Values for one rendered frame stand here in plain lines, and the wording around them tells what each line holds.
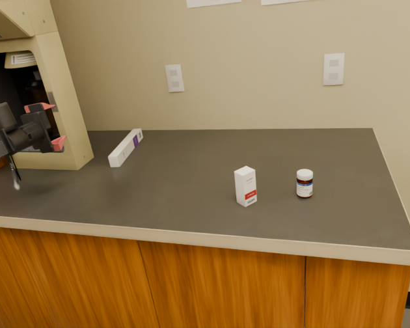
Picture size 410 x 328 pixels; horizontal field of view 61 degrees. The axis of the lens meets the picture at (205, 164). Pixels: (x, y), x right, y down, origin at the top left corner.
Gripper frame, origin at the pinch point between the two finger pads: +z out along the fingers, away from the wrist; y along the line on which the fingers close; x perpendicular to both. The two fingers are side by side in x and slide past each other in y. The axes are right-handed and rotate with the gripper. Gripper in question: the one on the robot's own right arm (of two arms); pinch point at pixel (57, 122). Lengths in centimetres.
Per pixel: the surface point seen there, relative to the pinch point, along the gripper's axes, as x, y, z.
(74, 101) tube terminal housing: 9.2, 2.3, 21.1
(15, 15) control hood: 5.2, 31.0, 5.2
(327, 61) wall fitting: -77, -5, 56
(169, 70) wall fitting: -15, 3, 55
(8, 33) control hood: 11.8, 27.3, 6.6
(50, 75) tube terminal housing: 7.6, 13.0, 12.6
